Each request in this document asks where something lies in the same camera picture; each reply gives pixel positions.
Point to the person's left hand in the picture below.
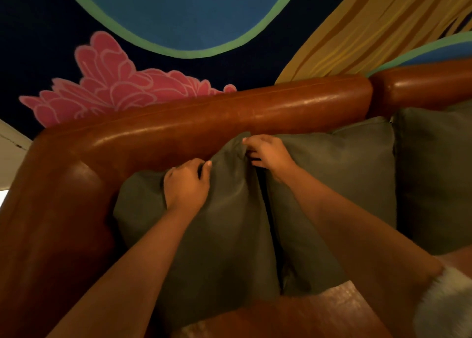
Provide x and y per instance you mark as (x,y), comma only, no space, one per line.
(186,190)

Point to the person's right hand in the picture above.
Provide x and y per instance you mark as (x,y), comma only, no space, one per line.
(273,155)

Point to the person's right fingers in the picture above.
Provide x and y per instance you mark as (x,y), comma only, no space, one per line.
(256,147)

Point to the person's left thumb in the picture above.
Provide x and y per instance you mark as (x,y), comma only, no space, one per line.
(206,170)

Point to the green fabric cushion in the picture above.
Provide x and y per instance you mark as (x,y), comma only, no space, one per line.
(228,238)
(435,179)
(339,186)

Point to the person's left forearm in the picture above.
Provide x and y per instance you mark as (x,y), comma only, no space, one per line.
(136,275)

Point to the person's right forearm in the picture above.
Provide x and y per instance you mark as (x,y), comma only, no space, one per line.
(354,238)

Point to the brown leather sofa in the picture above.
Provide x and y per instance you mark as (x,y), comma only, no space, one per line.
(55,216)

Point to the white fluffy sleeve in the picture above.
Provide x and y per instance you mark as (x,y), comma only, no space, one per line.
(446,308)

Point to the white wooden frame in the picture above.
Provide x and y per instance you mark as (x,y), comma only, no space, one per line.
(11,157)

